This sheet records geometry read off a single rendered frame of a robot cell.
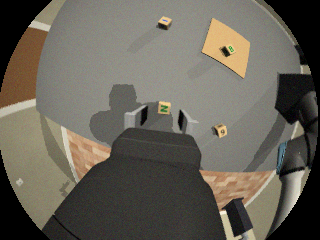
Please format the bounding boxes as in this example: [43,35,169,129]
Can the tan flat mat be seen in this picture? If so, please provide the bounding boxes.
[201,18,250,79]

